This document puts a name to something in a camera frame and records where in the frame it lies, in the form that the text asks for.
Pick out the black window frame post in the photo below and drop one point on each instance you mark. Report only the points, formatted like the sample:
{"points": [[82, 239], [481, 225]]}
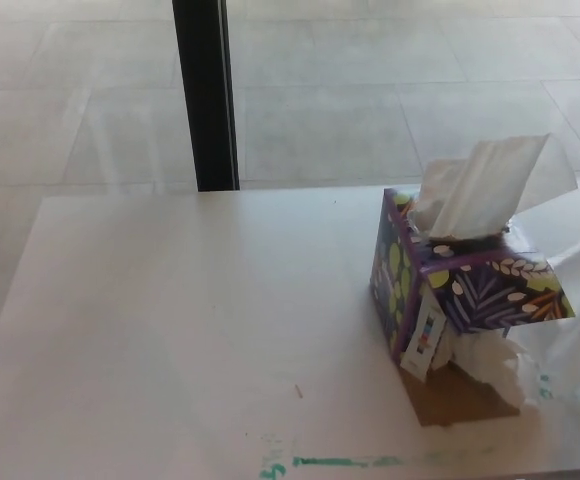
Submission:
{"points": [[204, 95]]}

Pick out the purple floral tissue box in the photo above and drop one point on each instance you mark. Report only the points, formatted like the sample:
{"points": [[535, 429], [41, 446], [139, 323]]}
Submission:
{"points": [[475, 295]]}

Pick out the crumpled white tissue wad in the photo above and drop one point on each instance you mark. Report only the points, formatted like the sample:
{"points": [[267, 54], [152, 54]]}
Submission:
{"points": [[485, 362]]}

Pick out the white upright tissue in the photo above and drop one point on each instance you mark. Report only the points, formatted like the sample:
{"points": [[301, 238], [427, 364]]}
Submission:
{"points": [[480, 190]]}

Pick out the white pulled tissue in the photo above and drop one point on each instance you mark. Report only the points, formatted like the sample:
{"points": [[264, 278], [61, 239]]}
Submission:
{"points": [[577, 310]]}

